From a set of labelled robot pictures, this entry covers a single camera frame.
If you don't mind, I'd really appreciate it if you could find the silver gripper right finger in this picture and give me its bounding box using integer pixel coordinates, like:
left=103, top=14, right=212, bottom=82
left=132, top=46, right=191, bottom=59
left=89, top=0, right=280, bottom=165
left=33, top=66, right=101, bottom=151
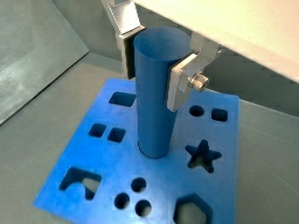
left=165, top=32, right=223, bottom=112

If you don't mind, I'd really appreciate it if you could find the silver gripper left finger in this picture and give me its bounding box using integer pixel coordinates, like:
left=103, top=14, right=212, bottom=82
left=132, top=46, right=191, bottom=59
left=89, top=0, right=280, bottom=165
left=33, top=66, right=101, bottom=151
left=100, top=0, right=145, bottom=79

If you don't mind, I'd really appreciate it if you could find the blue cylinder peg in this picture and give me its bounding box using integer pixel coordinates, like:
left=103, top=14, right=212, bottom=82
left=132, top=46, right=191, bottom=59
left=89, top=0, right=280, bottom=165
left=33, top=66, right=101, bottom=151
left=133, top=26, right=191, bottom=158

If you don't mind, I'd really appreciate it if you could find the blue foam shape board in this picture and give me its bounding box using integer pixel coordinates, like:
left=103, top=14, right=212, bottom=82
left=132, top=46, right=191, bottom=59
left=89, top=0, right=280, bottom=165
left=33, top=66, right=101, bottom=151
left=33, top=79, right=239, bottom=224

